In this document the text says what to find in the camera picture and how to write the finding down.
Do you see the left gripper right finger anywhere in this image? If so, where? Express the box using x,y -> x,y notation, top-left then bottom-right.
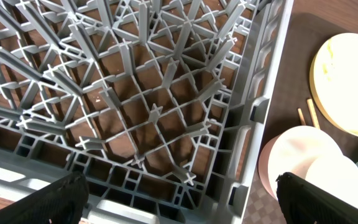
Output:
276,172 -> 358,224

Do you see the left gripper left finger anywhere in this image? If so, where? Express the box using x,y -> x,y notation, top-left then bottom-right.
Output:
0,171 -> 90,224

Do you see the white cup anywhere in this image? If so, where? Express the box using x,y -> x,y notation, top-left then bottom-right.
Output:
305,155 -> 358,208

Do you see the pink bowl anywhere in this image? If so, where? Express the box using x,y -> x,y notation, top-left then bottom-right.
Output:
258,126 -> 342,199

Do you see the yellow round plate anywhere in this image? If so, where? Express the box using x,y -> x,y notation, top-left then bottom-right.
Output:
310,33 -> 358,137

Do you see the grey plastic dishwasher rack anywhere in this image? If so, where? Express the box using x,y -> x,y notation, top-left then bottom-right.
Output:
0,0 -> 293,223

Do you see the lower wooden chopstick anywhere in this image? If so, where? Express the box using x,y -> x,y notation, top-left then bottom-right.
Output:
297,108 -> 306,126

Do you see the wooden chopstick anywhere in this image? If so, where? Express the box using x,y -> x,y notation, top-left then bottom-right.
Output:
306,98 -> 320,129
297,108 -> 306,126

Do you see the dark brown serving tray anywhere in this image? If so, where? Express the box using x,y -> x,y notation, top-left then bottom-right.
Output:
244,13 -> 347,223

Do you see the upper wooden chopstick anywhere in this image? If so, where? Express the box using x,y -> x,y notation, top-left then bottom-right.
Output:
306,98 -> 320,129

